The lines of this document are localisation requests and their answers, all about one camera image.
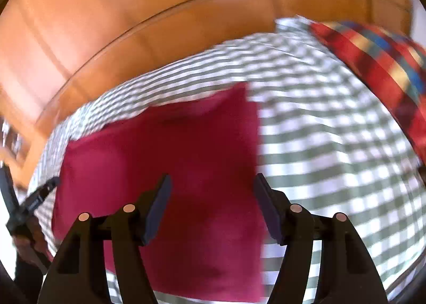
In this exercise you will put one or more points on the green white checkered bed cover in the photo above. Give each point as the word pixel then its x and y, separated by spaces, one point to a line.
pixel 332 157

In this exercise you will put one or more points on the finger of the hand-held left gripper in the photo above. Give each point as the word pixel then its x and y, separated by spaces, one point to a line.
pixel 41 192

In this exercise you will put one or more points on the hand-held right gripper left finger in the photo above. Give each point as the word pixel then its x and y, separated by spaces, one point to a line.
pixel 156 210

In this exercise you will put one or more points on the dark red embroidered sweater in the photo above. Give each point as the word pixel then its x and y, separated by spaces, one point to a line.
pixel 186 157

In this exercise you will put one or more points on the person's left hand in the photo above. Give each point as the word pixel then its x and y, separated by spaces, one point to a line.
pixel 28 240

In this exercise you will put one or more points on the multicolour plaid pillow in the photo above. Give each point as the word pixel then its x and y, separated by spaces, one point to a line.
pixel 376 67

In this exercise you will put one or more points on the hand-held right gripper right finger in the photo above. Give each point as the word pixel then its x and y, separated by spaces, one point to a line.
pixel 268 210

